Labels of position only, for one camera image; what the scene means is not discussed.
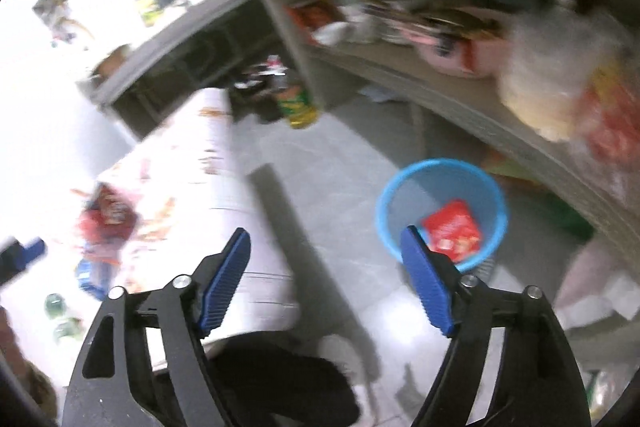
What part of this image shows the white wall box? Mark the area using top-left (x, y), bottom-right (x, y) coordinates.
top-left (32, 0), bottom-right (76, 25)

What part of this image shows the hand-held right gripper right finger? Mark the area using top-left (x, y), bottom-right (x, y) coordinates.
top-left (400, 225), bottom-right (593, 427)

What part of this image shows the blue foil wrapper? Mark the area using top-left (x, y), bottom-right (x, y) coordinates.
top-left (75, 257), bottom-right (118, 300)

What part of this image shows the brown pot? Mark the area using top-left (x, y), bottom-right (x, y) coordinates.
top-left (95, 44), bottom-right (131, 78)

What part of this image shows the grey shelf board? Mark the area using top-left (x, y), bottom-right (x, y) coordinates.
top-left (300, 42), bottom-right (640, 258)

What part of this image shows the red crumpled snack bag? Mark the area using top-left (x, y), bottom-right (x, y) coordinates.
top-left (75, 184), bottom-right (138, 258)

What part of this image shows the white bowl on shelf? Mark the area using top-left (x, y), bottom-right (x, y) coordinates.
top-left (312, 22), bottom-right (351, 46)

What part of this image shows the clear bag of pale food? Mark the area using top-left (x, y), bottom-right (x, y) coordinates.
top-left (497, 14), bottom-right (631, 142)

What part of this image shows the red snack packet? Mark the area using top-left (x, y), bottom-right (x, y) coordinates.
top-left (420, 199), bottom-right (483, 264)

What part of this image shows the person's left forearm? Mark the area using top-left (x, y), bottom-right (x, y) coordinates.
top-left (0, 307), bottom-right (57, 423)

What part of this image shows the blue plastic waste bin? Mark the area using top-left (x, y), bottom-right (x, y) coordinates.
top-left (376, 158), bottom-right (508, 280)

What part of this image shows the pink plastic basin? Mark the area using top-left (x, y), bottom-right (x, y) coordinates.
top-left (412, 34), bottom-right (506, 80)

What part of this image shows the green glass bottle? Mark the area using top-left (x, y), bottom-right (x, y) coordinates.
top-left (44, 293), bottom-right (68, 320)
top-left (52, 317), bottom-right (86, 343)

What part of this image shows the pink plastic bag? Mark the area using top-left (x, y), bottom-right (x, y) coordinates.
top-left (555, 237), bottom-right (640, 323)

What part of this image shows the white crumpled paper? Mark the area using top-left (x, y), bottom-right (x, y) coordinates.
top-left (357, 84), bottom-right (396, 105)

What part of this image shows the floral cloth table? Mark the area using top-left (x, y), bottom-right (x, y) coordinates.
top-left (95, 87), bottom-right (301, 373)

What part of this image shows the grey kitchen counter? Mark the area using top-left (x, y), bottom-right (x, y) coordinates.
top-left (75, 0), bottom-right (301, 142)

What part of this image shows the red printed plastic bag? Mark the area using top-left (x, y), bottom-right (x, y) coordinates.
top-left (575, 62), bottom-right (640, 202)

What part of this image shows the black pot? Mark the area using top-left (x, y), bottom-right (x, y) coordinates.
top-left (235, 64), bottom-right (281, 94)

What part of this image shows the yellow label oil bottle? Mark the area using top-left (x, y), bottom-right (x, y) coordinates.
top-left (276, 82), bottom-right (318, 130)

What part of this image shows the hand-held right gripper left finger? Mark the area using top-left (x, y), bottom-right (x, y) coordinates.
top-left (62, 228), bottom-right (251, 427)

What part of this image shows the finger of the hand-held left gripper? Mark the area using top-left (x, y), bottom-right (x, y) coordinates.
top-left (0, 237), bottom-right (47, 288)

